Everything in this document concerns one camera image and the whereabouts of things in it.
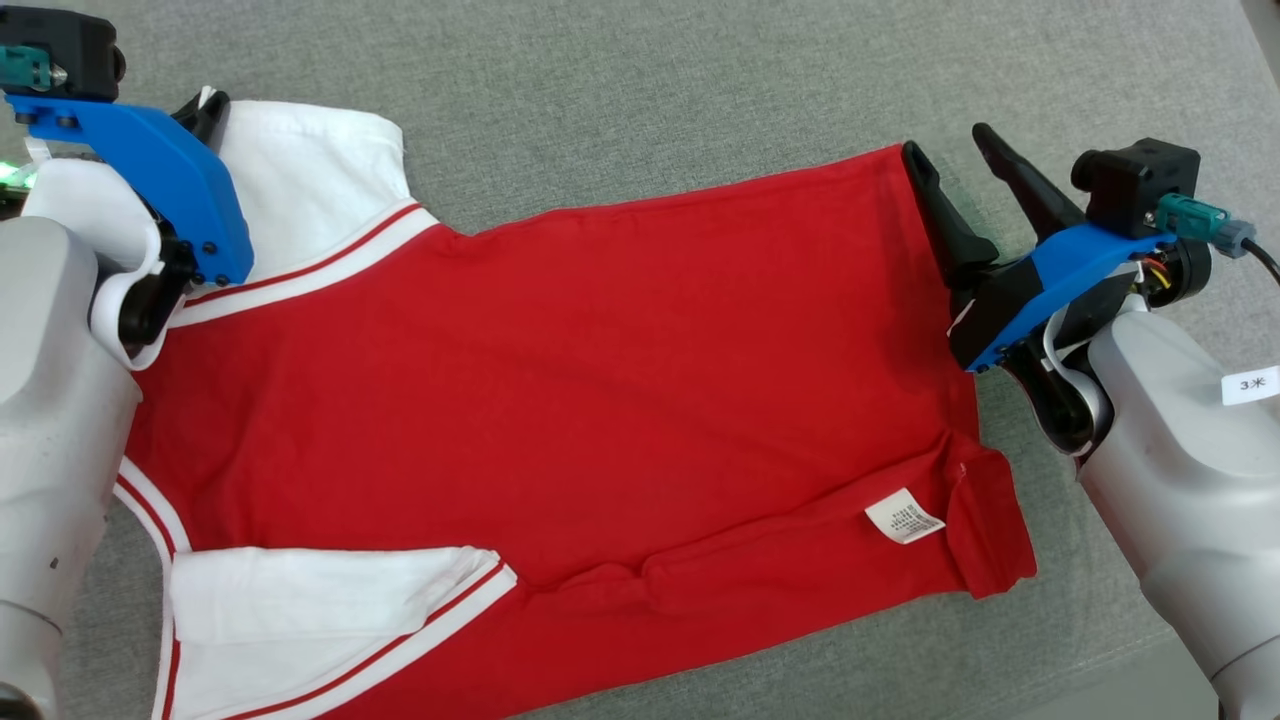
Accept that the white paper label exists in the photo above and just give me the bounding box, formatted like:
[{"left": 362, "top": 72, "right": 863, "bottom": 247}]
[{"left": 1220, "top": 364, "right": 1280, "bottom": 407}]

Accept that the red white-sleeved jersey shirt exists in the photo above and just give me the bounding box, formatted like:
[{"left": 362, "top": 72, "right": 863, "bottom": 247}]
[{"left": 114, "top": 87, "right": 1039, "bottom": 720}]

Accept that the arm teal-plug black cable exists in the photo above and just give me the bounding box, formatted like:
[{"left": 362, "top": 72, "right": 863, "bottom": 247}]
[
  {"left": 0, "top": 44, "right": 69, "bottom": 93},
  {"left": 1154, "top": 194, "right": 1280, "bottom": 289}
]

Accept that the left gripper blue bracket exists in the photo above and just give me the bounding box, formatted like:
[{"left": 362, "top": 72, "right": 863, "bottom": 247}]
[{"left": 5, "top": 90, "right": 257, "bottom": 347}]

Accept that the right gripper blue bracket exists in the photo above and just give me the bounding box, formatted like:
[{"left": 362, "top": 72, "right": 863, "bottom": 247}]
[{"left": 900, "top": 121, "right": 1216, "bottom": 457}]

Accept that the left arm teal-plug black cable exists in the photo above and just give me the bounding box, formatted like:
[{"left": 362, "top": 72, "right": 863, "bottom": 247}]
[{"left": 0, "top": 44, "right": 69, "bottom": 93}]

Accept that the right arm teal-plug black cable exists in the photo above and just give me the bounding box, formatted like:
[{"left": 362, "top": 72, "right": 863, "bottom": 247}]
[{"left": 1154, "top": 194, "right": 1280, "bottom": 289}]

